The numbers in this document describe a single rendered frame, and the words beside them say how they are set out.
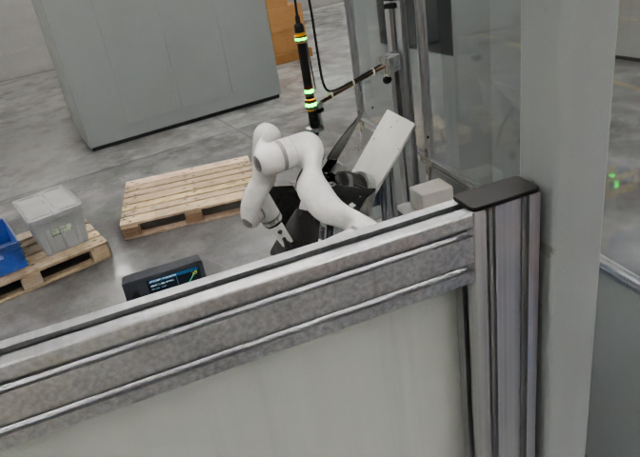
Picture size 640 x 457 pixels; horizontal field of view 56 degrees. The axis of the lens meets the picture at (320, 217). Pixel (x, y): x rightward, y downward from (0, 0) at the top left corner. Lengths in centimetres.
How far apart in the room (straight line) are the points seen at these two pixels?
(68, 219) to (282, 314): 463
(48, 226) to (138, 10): 348
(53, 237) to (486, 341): 466
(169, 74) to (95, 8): 110
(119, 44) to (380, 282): 732
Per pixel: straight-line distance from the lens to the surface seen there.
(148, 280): 201
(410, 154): 304
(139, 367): 42
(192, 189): 556
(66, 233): 506
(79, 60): 763
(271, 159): 187
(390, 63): 280
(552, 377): 58
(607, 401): 261
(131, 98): 779
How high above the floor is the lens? 221
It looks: 27 degrees down
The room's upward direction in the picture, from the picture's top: 9 degrees counter-clockwise
